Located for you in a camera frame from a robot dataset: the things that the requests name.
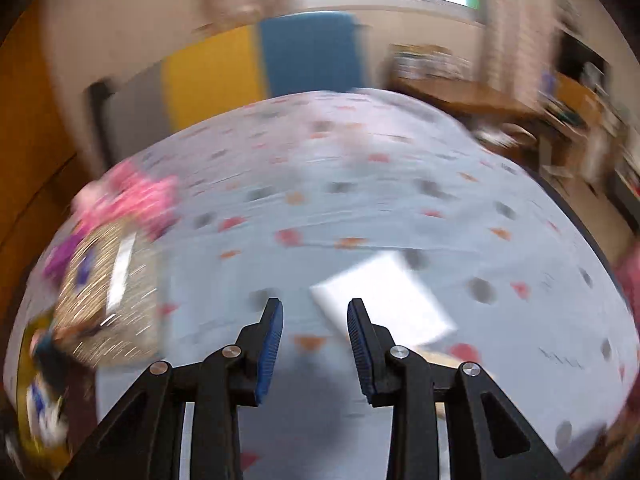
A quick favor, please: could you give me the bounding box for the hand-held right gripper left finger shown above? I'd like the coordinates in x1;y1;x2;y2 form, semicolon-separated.
59;297;284;480

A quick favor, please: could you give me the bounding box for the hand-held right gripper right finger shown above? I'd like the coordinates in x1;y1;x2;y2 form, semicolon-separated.
347;298;568;480

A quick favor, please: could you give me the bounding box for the white mesh pad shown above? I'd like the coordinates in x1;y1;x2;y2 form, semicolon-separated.
310;252;457;346

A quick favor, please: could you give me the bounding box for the gold glitter box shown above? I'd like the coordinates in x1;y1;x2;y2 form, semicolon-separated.
50;220;168;368

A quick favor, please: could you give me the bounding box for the beige knit sock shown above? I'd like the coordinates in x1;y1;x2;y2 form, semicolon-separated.
415;349;496;418

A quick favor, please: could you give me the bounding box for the pink spotted giraffe plush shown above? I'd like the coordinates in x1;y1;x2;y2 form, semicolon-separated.
72;160;180;241

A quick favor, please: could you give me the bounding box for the purple fabric item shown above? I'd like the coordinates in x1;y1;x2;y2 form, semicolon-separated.
44;234;88;281

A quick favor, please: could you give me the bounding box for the wooden desk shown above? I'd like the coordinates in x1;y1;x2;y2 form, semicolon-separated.
385;77;551;161

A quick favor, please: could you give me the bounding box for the pink blanket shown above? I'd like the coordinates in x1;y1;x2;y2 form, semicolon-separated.
614;255;640;313

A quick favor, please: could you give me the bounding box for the clear plastic box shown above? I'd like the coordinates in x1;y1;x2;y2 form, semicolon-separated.
392;42;471;78

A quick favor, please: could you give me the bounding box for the multicolour panel headboard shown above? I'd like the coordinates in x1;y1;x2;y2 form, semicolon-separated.
87;10;368;176

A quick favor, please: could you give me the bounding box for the wooden cabinet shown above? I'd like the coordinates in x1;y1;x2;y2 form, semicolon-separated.
0;0;108;311

